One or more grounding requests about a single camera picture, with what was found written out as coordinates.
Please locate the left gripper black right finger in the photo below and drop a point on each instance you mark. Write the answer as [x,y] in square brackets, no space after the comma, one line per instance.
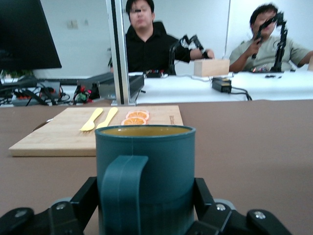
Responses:
[227,222]

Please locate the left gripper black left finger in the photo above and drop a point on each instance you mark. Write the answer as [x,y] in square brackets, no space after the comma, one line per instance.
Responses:
[56,220]

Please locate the bamboo cutting board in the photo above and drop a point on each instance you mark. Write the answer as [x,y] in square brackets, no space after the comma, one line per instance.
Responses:
[61,137]

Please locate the yellow plastic fork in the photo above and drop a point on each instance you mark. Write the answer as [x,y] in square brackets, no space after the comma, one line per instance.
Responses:
[94,117]

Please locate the yellow plastic knife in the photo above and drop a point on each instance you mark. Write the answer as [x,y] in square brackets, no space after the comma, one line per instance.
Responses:
[108,117]

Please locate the green circuit board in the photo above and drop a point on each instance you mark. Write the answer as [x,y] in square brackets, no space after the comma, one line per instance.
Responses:
[82,96]

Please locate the orange slice toy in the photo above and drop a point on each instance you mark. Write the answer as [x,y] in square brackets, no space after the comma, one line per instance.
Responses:
[138,113]
[134,121]

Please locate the grey power strip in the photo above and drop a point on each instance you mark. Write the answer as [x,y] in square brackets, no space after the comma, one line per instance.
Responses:
[19,98]

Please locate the black power adapter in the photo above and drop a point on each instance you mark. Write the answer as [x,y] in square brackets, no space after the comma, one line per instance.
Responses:
[221,85]

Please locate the black keyboard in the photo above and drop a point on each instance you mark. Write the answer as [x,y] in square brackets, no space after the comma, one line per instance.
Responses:
[61,81]

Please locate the white desk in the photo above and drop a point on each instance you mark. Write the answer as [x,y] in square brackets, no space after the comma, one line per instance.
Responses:
[183,90]

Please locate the green plant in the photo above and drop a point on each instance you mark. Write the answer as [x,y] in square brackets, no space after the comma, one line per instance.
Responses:
[22,73]

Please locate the light wooden box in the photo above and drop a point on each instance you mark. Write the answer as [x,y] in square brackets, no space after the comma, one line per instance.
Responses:
[211,67]

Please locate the black power supply box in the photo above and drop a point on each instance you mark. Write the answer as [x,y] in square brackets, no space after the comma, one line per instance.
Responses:
[137,83]

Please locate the small black electronics box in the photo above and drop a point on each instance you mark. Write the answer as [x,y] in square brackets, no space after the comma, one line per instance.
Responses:
[154,74]

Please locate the person in beige shirt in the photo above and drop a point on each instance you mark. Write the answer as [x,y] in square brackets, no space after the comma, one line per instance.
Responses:
[269,49]

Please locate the black computer monitor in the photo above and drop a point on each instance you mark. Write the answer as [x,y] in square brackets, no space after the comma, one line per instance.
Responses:
[24,36]

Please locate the person in black shirt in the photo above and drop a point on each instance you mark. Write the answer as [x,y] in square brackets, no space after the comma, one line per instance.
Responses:
[146,54]

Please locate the aluminium post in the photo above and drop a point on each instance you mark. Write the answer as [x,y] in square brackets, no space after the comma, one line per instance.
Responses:
[122,49]

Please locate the white wall switch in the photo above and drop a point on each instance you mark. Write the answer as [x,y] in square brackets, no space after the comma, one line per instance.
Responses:
[72,25]

